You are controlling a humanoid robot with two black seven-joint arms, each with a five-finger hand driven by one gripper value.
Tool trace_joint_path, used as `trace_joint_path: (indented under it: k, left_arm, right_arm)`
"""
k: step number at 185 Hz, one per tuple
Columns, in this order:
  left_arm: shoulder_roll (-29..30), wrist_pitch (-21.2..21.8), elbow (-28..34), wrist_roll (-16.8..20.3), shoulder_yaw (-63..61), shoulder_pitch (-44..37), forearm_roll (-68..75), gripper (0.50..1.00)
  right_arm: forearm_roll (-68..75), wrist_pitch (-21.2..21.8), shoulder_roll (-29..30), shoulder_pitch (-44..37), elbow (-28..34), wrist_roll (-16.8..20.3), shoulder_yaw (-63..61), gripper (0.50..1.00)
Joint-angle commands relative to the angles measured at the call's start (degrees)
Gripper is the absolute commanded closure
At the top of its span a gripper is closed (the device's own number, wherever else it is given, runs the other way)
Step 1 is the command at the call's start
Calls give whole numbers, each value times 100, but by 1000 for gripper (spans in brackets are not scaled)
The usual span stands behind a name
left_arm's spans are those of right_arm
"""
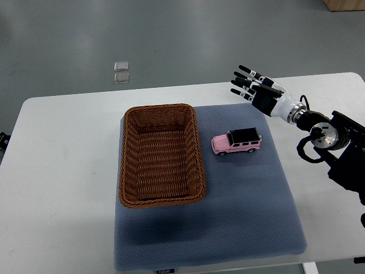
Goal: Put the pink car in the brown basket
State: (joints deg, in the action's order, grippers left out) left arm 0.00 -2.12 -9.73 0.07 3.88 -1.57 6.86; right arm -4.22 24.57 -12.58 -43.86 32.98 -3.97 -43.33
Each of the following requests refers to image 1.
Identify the floor plate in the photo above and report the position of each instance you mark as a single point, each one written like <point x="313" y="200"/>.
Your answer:
<point x="121" y="77"/>
<point x="121" y="66"/>

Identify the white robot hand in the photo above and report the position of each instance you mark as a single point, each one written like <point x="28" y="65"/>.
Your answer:
<point x="270" y="97"/>

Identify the blue-grey fabric mat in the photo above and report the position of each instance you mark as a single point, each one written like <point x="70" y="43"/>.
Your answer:
<point x="248" y="211"/>

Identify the black device at table edge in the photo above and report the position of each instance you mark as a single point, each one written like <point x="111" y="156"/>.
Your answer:
<point x="4" y="140"/>

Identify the pink toy car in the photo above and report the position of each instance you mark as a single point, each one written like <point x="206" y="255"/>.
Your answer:
<point x="240" y="140"/>

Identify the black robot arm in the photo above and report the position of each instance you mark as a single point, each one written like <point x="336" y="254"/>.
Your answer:
<point x="337" y="141"/>

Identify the brown wicker basket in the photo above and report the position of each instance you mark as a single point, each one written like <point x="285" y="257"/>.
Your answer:
<point x="161" y="159"/>

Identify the wooden furniture corner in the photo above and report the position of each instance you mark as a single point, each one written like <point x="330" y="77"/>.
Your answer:
<point x="345" y="5"/>

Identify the upper floor plate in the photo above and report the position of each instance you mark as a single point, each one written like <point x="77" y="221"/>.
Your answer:
<point x="121" y="66"/>

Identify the lower floor plate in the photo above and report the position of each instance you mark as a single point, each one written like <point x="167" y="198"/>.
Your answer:
<point x="121" y="77"/>

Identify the white table leg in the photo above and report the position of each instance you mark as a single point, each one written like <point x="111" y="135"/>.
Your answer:
<point x="310" y="268"/>

